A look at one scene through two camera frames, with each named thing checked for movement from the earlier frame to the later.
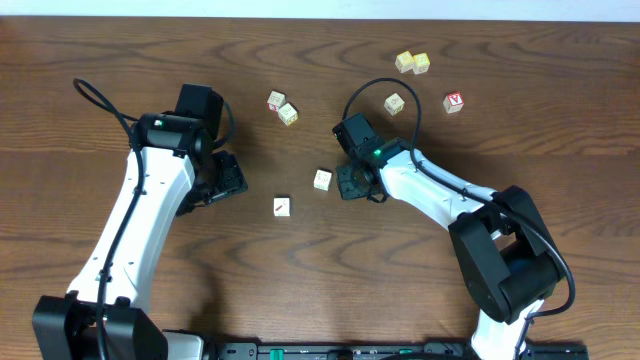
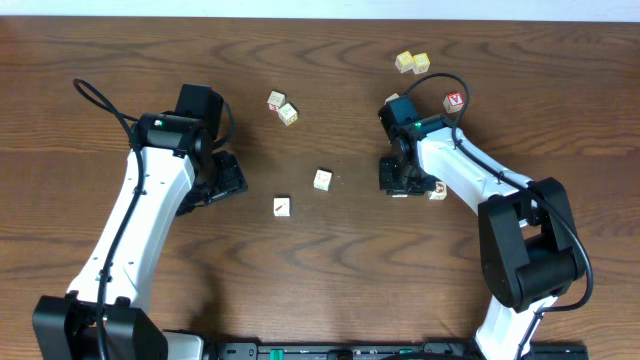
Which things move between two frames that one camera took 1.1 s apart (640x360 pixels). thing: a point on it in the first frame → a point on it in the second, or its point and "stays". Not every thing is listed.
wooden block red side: (275, 100) stays
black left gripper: (226, 180) stays
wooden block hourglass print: (322, 180) stays
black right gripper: (348, 191) → (393, 187)
